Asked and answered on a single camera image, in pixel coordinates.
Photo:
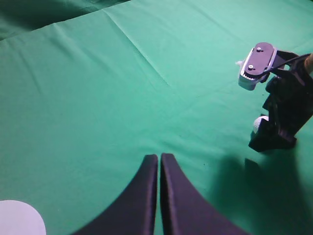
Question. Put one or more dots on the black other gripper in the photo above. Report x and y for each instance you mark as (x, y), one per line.
(289, 104)

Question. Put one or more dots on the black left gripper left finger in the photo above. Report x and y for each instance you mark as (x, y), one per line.
(133, 212)

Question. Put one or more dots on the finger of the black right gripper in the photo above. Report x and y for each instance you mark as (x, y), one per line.
(251, 166)

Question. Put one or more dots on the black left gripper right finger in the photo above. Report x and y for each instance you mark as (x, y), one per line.
(184, 210)

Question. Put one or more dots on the white dimpled golf ball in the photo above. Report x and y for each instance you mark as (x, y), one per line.
(257, 123)

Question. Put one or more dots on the white round plate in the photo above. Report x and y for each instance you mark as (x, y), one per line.
(20, 218)

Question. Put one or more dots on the green table cloth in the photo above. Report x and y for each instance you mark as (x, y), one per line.
(83, 101)

